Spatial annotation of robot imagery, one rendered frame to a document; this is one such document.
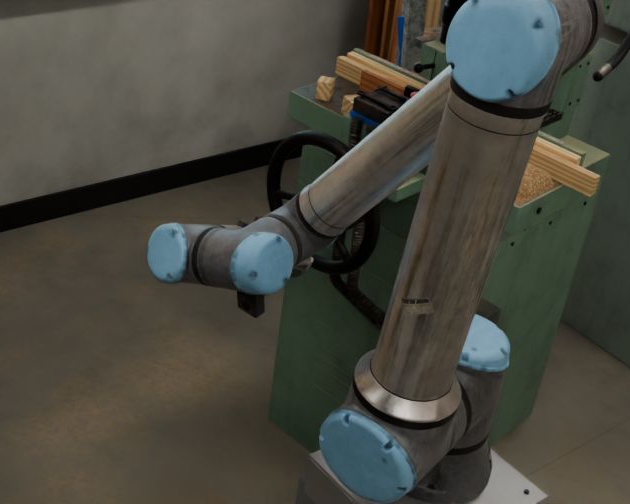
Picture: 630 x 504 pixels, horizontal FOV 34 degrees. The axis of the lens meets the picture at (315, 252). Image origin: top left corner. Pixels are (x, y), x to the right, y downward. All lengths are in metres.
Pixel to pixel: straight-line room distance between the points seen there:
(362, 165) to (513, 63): 0.41
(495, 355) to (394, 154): 0.34
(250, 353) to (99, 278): 0.55
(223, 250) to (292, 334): 1.01
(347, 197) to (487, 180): 0.35
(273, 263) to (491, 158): 0.44
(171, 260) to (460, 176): 0.53
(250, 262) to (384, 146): 0.25
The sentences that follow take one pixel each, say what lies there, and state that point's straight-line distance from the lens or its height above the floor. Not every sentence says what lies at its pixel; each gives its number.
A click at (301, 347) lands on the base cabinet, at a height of 0.29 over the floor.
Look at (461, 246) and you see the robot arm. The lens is 1.25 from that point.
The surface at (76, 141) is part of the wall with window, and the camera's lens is 3.39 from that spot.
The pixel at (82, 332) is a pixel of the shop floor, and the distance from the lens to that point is 2.97.
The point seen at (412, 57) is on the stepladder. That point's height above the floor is 0.69.
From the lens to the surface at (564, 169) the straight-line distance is 2.06.
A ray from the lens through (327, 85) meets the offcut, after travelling 2.22.
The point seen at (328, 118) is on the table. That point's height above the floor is 0.88.
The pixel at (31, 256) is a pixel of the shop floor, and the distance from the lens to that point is 3.29.
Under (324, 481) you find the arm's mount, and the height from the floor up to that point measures 0.61.
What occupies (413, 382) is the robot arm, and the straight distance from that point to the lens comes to 1.37.
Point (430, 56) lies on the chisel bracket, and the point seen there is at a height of 1.05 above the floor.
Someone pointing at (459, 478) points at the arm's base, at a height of 0.68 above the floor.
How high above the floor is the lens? 1.80
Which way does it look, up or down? 32 degrees down
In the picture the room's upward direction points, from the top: 8 degrees clockwise
